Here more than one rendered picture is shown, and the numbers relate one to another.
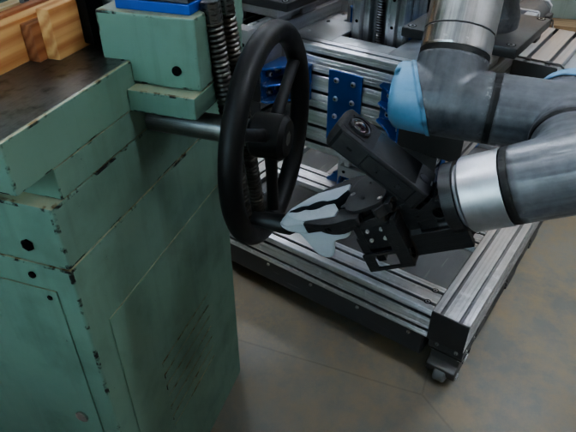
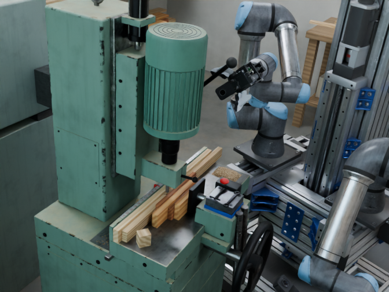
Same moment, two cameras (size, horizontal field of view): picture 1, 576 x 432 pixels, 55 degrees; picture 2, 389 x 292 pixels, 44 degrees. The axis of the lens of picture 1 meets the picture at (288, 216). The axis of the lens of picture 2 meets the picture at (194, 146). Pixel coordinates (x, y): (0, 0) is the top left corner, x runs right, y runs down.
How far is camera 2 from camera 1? 94 cm
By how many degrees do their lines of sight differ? 10
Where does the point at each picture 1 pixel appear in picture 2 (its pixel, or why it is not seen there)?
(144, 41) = (212, 222)
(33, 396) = not seen: outside the picture
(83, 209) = (179, 282)
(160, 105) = (213, 245)
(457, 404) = not seen: outside the picture
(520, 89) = (343, 281)
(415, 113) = (307, 278)
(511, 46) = (373, 225)
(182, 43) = (226, 227)
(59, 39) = (180, 213)
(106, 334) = not seen: outside the picture
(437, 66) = (316, 264)
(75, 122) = (184, 253)
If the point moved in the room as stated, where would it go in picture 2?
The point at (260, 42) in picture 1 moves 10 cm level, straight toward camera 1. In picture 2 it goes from (255, 238) to (254, 261)
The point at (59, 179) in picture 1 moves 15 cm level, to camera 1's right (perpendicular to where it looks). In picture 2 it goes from (176, 273) to (224, 283)
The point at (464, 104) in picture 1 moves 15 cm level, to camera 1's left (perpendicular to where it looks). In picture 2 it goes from (323, 280) to (271, 270)
